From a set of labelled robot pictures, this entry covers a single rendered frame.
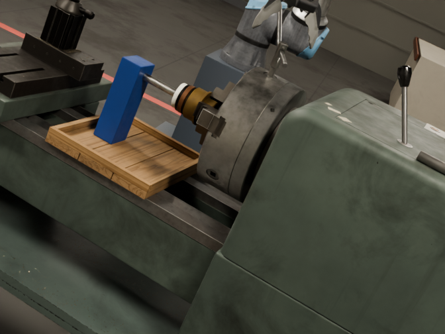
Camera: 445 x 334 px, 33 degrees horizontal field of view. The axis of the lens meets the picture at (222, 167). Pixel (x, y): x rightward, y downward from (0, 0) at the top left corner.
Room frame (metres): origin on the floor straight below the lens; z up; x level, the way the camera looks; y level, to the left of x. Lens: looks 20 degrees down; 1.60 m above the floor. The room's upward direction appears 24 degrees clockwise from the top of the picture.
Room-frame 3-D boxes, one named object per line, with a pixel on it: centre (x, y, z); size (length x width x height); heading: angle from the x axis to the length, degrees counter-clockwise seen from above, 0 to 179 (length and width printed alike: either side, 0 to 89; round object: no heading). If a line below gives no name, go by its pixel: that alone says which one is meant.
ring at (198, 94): (1.80, 0.12, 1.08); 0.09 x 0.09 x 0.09; 75
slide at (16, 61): (1.94, 0.58, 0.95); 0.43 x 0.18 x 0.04; 165
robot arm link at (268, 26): (2.37, 0.07, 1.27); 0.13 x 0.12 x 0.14; 84
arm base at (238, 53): (2.37, 0.08, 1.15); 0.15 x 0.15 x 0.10
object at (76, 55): (1.99, 0.54, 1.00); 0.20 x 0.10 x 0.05; 75
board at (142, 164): (1.83, 0.24, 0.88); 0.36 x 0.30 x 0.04; 165
